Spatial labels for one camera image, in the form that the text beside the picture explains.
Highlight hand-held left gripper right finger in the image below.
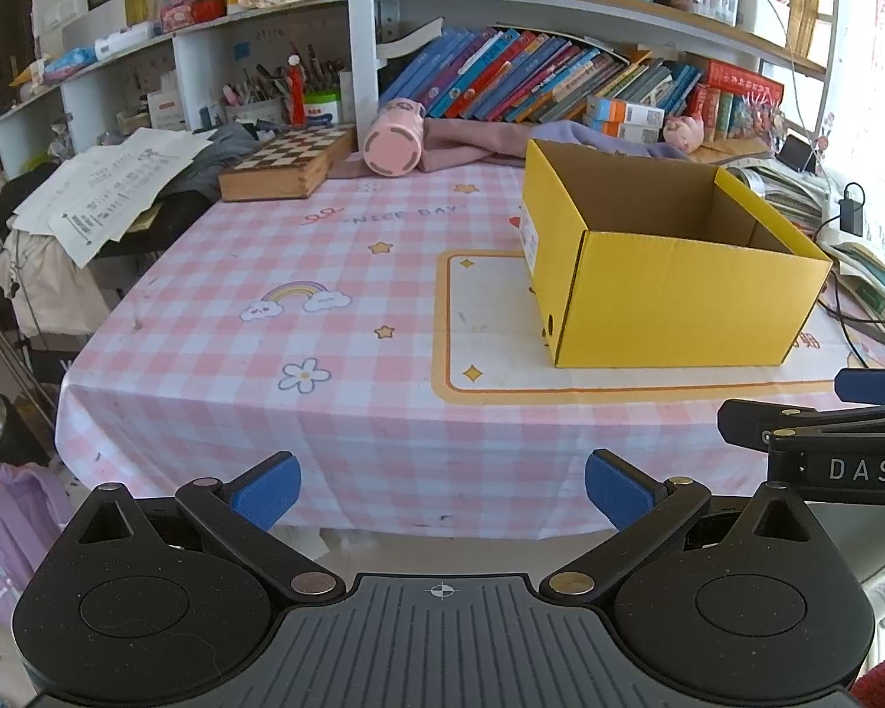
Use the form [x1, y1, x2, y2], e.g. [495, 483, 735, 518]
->
[549, 450, 823, 600]

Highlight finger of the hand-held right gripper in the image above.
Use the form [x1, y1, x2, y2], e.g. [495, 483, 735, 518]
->
[717, 398, 885, 451]
[835, 367, 885, 403]

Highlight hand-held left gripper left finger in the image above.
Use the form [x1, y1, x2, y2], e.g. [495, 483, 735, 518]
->
[63, 451, 348, 600]

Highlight yellow cardboard box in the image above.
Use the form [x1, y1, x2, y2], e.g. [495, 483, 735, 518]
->
[520, 139, 834, 370]

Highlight pink checked tablecloth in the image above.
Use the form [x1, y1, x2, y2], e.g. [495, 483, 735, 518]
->
[55, 162, 885, 539]

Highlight pile of books and papers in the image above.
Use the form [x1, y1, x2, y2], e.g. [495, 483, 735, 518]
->
[815, 221, 885, 355]

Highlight black power adapter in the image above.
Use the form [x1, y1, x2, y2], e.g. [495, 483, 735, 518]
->
[839, 183, 866, 235]

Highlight stack of magazines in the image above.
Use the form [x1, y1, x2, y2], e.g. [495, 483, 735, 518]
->
[726, 158, 827, 233]

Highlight black device on stand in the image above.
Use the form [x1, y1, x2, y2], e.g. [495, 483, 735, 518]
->
[778, 134, 820, 174]

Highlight purple backpack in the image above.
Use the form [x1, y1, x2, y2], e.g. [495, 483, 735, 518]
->
[0, 461, 75, 606]

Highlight cream cloth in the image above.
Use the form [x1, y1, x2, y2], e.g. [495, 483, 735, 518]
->
[0, 228, 112, 344]

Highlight pink pig toy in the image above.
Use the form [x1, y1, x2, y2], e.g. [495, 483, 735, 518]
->
[662, 114, 705, 156]

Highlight dark grey cloth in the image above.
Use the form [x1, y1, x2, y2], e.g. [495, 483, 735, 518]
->
[96, 122, 267, 259]

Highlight wooden chessboard box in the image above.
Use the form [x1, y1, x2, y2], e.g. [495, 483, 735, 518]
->
[217, 125, 359, 202]

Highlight red thick book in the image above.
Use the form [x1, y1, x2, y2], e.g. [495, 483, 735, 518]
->
[700, 61, 785, 108]

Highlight white printed paper sheets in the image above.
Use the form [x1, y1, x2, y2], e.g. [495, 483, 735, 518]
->
[11, 127, 215, 268]

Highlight orange white small box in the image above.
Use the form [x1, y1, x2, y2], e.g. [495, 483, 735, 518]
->
[586, 118, 661, 145]
[586, 96, 666, 126]

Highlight pink cup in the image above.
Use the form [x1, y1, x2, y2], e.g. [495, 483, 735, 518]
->
[361, 98, 429, 178]

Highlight mauve and lilac cloth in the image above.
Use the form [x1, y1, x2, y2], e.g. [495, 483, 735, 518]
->
[328, 118, 690, 179]

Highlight woven basket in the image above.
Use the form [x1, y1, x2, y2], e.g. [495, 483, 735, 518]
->
[785, 0, 823, 60]

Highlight white tub green lid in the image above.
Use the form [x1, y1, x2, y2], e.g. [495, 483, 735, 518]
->
[304, 90, 342, 126]

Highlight white box red label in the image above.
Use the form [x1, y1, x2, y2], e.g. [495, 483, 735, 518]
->
[147, 88, 185, 130]

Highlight red bottle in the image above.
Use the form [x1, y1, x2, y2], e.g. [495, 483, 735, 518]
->
[286, 51, 309, 126]

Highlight bunch of pens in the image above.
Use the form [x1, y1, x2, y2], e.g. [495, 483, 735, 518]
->
[221, 44, 355, 126]

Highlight row of colourful books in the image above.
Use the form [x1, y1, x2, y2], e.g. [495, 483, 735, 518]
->
[376, 27, 709, 126]

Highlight white shelf unit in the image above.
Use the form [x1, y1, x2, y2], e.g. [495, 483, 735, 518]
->
[0, 0, 842, 182]

